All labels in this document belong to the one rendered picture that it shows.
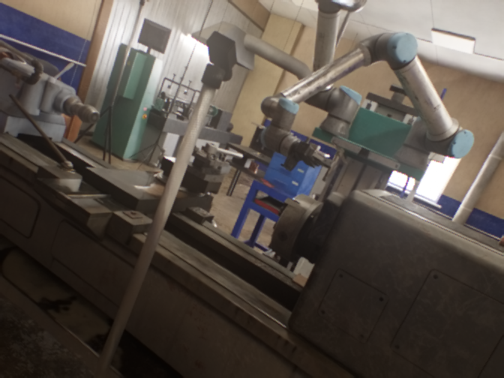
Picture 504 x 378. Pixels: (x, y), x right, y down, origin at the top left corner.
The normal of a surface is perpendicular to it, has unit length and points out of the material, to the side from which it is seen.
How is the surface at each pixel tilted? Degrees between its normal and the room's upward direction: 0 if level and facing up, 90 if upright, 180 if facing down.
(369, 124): 90
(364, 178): 90
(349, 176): 90
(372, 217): 90
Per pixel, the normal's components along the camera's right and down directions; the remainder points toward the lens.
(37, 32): 0.81, 0.44
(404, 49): 0.29, 0.27
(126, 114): -0.44, 0.02
